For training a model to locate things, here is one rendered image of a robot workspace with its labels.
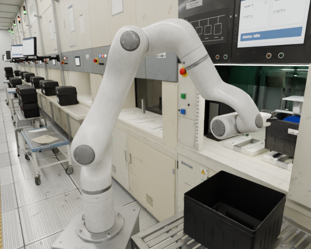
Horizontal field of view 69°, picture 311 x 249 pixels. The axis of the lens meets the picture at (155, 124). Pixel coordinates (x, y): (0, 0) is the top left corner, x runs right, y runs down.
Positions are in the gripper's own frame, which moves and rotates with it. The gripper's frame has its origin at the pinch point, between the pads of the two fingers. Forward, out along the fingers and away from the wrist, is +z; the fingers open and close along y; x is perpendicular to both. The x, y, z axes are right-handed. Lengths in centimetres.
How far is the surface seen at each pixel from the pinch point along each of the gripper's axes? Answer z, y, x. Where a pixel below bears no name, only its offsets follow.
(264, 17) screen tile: 1.9, -7.3, 39.4
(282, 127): 21.7, -3.0, -10.4
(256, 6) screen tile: 1.9, -11.3, 43.9
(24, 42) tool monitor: -46, -365, 53
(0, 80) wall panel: -73, -1376, -64
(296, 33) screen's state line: 1.8, 6.1, 31.9
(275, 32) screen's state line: 1.9, -1.7, 33.0
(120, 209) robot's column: -55, -34, -43
